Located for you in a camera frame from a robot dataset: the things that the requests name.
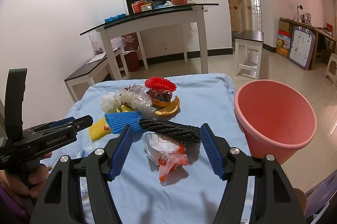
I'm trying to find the wooden side desk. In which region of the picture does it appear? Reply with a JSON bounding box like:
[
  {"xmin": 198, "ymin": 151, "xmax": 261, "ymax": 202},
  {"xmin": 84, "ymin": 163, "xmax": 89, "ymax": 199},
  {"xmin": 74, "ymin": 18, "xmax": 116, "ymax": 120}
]
[{"xmin": 277, "ymin": 17, "xmax": 336, "ymax": 70}]

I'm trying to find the blue cloth on table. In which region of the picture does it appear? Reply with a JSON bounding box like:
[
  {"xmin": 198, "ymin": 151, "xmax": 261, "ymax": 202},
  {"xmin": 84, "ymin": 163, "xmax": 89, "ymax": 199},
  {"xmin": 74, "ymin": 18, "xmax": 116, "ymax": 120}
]
[{"xmin": 104, "ymin": 13, "xmax": 126, "ymax": 23}]

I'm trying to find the crumpled dark red wrapper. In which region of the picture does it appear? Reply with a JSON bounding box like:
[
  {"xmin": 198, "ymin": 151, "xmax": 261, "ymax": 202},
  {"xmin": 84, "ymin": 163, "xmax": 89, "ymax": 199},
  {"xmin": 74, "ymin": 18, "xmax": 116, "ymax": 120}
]
[{"xmin": 146, "ymin": 89, "xmax": 173, "ymax": 103}]

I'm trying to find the person's left hand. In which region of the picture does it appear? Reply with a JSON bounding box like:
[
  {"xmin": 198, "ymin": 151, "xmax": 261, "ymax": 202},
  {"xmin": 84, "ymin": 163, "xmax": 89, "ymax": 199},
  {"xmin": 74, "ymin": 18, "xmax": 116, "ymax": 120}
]
[{"xmin": 1, "ymin": 163, "xmax": 52, "ymax": 213}]

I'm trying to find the light blue bed sheet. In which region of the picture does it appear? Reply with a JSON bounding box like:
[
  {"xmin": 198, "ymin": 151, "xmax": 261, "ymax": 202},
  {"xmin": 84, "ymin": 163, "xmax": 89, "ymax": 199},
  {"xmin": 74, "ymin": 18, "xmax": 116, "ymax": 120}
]
[{"xmin": 41, "ymin": 73, "xmax": 256, "ymax": 224}]

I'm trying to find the white plastic stool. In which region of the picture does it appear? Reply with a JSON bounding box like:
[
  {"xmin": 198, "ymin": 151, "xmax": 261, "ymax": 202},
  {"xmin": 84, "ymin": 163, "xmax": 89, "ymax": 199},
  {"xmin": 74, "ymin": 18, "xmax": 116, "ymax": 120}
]
[{"xmin": 324, "ymin": 53, "xmax": 337, "ymax": 86}]

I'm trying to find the white dark-top stool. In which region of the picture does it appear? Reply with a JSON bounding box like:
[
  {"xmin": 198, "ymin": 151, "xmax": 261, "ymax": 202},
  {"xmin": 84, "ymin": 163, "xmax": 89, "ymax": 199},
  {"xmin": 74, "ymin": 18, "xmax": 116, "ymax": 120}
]
[{"xmin": 234, "ymin": 30, "xmax": 264, "ymax": 80}]

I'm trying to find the black foam fruit net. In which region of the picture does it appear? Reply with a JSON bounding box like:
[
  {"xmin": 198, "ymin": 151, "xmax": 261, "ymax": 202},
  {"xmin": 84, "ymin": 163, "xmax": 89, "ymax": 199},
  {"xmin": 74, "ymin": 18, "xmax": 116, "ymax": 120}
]
[{"xmin": 139, "ymin": 118, "xmax": 201, "ymax": 145}]

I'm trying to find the colourful fruit carton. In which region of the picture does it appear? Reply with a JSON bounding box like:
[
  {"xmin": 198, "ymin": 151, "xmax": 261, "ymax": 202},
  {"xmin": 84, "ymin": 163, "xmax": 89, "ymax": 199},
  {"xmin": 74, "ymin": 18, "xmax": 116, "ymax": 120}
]
[{"xmin": 276, "ymin": 30, "xmax": 291, "ymax": 59}]

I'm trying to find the clear bubble wrap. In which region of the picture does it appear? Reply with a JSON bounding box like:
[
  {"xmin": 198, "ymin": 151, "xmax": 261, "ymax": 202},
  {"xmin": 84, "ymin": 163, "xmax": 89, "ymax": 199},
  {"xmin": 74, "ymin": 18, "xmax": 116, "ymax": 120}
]
[{"xmin": 119, "ymin": 84, "xmax": 155, "ymax": 118}]

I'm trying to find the orange white plastic bag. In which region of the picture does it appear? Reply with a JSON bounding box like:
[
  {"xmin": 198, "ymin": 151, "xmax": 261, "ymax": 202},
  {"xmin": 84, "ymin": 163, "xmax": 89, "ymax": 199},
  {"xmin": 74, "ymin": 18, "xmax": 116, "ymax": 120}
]
[{"xmin": 142, "ymin": 133, "xmax": 189, "ymax": 182}]

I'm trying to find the red box on table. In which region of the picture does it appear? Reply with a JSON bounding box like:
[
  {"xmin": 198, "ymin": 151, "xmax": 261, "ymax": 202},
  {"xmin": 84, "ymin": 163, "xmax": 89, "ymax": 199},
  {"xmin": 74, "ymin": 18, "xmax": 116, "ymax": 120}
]
[{"xmin": 131, "ymin": 0, "xmax": 145, "ymax": 14}]

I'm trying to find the red foam fruit net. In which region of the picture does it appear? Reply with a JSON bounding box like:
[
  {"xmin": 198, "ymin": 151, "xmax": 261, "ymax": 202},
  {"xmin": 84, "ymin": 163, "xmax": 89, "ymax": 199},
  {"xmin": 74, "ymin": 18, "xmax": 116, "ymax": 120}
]
[{"xmin": 144, "ymin": 77, "xmax": 177, "ymax": 92}]

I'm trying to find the white glass-top table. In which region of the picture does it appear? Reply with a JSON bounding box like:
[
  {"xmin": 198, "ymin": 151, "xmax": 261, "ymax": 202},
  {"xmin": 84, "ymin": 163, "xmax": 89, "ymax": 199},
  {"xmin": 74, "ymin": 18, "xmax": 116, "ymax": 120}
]
[{"xmin": 80, "ymin": 3, "xmax": 219, "ymax": 80}]

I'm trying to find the kids drawing board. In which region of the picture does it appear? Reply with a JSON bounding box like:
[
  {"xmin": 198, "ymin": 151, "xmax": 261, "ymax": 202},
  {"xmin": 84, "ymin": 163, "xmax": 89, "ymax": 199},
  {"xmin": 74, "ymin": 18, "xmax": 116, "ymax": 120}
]
[{"xmin": 289, "ymin": 26, "xmax": 315, "ymax": 70}]

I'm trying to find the white dark-top bench left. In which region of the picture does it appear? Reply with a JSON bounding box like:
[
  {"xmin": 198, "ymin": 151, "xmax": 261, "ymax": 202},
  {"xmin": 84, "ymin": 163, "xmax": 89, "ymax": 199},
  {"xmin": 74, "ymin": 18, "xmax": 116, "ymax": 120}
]
[{"xmin": 64, "ymin": 53, "xmax": 116, "ymax": 102}]

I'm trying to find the orange peel piece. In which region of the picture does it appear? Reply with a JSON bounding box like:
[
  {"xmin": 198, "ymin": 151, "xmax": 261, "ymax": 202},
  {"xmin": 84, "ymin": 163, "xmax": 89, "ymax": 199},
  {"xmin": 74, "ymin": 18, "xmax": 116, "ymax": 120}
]
[{"xmin": 154, "ymin": 96, "xmax": 180, "ymax": 116}]

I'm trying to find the pink plastic trash bucket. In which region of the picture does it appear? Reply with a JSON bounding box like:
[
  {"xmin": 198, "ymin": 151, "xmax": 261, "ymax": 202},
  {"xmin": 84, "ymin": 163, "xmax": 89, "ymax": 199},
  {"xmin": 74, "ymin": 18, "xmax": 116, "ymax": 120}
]
[{"xmin": 234, "ymin": 80, "xmax": 317, "ymax": 165}]

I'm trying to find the yellow foil wrapper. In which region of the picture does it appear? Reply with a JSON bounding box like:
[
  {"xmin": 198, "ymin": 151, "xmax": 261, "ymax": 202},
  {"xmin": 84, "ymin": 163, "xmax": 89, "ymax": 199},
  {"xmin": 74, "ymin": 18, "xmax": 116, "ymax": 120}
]
[{"xmin": 116, "ymin": 105, "xmax": 132, "ymax": 112}]

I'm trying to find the blue foam fruit net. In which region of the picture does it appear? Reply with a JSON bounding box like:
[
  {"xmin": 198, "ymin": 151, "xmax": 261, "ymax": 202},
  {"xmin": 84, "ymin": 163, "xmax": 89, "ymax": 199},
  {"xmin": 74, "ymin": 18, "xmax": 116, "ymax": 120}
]
[{"xmin": 104, "ymin": 111, "xmax": 144, "ymax": 135}]

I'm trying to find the purple plastic stool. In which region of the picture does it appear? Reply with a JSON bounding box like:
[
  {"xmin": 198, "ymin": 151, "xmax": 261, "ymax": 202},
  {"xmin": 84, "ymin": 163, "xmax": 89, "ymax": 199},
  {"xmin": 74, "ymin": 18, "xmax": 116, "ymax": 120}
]
[{"xmin": 305, "ymin": 170, "xmax": 337, "ymax": 223}]

